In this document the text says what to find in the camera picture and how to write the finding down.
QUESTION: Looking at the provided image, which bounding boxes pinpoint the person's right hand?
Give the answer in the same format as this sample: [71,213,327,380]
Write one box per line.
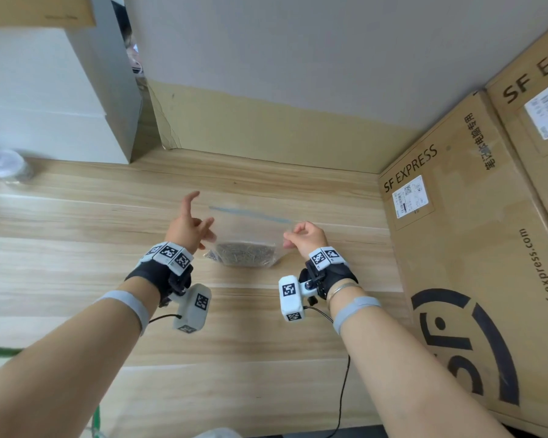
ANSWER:
[282,221,329,260]

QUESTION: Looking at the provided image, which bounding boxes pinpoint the person's left hand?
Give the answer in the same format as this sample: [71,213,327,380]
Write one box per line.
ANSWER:
[164,191,218,254]

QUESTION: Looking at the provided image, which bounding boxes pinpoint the clear zip plastic bag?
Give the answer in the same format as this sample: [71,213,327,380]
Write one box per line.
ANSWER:
[204,204,298,268]

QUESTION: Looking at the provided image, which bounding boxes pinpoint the gathered bunch of paper clips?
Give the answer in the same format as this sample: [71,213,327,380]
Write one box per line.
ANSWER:
[205,241,275,268]

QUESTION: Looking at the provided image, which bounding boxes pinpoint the person's left forearm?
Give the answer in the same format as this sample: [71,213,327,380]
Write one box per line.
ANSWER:
[0,276,161,438]

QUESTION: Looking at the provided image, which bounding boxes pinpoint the person's right forearm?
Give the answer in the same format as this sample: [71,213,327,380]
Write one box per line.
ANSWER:
[328,287,517,438]

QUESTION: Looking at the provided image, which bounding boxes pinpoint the person's legs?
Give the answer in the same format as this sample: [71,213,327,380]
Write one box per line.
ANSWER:
[191,426,243,438]

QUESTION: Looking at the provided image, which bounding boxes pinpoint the left marker wristband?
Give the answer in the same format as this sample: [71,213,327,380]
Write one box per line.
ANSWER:
[124,242,195,306]

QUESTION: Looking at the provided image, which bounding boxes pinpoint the marker wristband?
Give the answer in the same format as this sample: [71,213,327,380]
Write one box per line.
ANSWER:
[299,246,359,301]
[124,242,195,306]

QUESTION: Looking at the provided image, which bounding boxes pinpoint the right marker wristband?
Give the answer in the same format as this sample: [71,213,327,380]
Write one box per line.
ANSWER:
[299,246,359,301]

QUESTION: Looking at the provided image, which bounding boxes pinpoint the tan cardboard back panel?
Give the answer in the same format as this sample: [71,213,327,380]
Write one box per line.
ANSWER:
[147,79,423,174]

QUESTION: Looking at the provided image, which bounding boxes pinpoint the light wooden table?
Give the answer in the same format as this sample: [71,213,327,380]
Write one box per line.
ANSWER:
[0,148,414,427]

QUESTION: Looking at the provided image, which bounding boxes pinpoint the large cardboard box round logo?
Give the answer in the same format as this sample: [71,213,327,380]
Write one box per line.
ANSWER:
[378,91,548,434]

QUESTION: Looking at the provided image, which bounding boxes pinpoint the clear bottle white cap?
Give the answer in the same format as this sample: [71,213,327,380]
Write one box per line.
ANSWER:
[0,149,33,184]

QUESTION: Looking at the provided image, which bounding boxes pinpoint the white cabinet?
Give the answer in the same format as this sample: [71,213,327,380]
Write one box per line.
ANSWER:
[0,0,142,165]

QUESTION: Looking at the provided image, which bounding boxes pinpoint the plain brown cardboard box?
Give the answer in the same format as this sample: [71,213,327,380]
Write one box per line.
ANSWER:
[483,15,548,251]

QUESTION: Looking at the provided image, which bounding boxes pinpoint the brown cardboard sheet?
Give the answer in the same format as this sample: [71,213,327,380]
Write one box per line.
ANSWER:
[0,0,97,29]

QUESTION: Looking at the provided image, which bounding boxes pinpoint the silver bracelet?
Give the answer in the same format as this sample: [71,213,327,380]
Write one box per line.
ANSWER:
[325,281,359,306]

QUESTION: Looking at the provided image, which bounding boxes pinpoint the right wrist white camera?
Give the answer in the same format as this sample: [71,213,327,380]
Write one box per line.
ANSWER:
[278,274,318,322]

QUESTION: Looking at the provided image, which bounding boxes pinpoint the wrist white camera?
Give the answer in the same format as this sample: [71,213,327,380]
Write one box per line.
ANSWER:
[172,283,213,335]
[278,274,318,322]

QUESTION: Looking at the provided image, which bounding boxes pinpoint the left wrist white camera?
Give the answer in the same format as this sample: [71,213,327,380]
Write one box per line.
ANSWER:
[172,283,213,335]

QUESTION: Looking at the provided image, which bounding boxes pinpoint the grey right forearm strap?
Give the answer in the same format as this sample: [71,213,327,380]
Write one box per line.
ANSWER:
[332,296,382,336]

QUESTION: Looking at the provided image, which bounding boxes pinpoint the grey forearm strap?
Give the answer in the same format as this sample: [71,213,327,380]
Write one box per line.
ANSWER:
[96,290,152,337]
[332,296,382,336]

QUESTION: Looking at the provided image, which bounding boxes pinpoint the grey left forearm strap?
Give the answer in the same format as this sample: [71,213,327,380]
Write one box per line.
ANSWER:
[96,290,152,337]

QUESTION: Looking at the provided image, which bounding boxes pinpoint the long black cable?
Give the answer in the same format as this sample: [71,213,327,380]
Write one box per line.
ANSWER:
[303,306,351,438]

